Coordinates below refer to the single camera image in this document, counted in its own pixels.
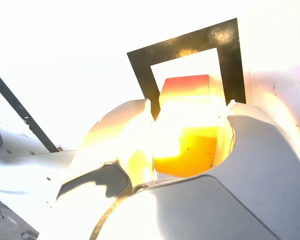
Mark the black tape square outline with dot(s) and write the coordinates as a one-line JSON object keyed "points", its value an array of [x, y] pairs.
{"points": [[140, 75]]}

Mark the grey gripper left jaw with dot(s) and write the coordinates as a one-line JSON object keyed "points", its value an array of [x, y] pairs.
{"points": [[95, 180]]}

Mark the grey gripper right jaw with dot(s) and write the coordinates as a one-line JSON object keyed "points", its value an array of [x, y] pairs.
{"points": [[252, 200]]}

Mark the yellow cube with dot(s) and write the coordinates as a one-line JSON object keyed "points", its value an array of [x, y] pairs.
{"points": [[190, 155]]}

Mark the black tape strip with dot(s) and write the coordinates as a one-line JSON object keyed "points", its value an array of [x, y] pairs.
{"points": [[22, 110]]}

